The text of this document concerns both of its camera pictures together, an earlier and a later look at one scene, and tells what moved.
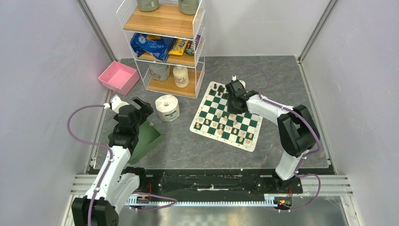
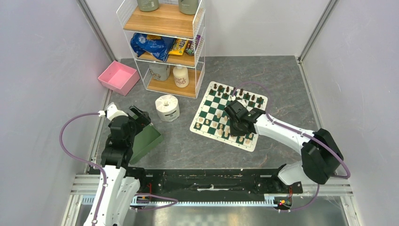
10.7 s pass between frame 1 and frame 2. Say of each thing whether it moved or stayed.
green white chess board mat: stayed
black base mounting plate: stayed
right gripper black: moved
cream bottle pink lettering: stayed
